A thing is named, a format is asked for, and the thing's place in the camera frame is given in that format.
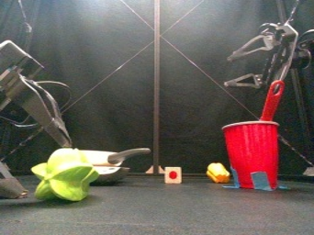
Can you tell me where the green toy star fruit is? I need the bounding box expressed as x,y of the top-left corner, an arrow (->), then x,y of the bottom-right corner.
30,147 -> 100,202

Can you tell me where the red plastic cup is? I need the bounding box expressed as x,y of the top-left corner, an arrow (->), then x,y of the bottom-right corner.
220,120 -> 280,191

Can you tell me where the yellow toy block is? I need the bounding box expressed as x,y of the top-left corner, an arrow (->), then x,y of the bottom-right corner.
204,162 -> 231,185

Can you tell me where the blue tape strip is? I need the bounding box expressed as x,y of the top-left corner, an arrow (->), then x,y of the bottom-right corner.
248,171 -> 275,193
221,166 -> 243,189

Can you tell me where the wooden cube with red dot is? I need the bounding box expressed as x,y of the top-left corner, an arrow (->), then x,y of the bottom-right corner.
163,166 -> 183,185

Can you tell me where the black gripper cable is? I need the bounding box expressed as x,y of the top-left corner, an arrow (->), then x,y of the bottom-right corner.
24,78 -> 73,127

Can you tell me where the red utensil handle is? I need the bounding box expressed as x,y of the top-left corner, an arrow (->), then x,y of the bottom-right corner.
259,79 -> 285,122

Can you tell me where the diagonal brace wire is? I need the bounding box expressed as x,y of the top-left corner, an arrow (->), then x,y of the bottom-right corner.
0,0 -> 205,162
117,0 -> 314,168

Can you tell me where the vertical metal frame post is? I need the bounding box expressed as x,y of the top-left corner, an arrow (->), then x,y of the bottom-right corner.
152,0 -> 161,175

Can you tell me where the toy pan with grey handle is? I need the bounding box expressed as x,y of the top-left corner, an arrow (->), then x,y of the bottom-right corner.
77,147 -> 152,185

